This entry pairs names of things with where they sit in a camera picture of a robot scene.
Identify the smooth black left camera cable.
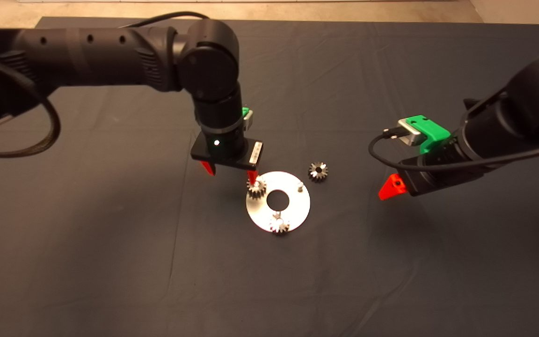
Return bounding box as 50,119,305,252
131,12,211,29

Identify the braided black left arm cable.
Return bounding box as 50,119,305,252
0,56,61,158

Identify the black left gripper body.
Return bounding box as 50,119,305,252
191,129,264,168

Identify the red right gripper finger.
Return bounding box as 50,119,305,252
378,174,409,201

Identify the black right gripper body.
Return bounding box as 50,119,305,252
400,133,481,196

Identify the small steel planetary gear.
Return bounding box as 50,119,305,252
308,162,329,183
269,213,291,235
246,178,268,198

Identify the dark grey table cloth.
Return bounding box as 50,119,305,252
0,16,539,337

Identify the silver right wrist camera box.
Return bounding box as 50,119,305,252
397,118,423,147

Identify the green right camera mount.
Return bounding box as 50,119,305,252
405,115,452,154

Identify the round metal carrier plate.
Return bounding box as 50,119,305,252
246,171,311,233

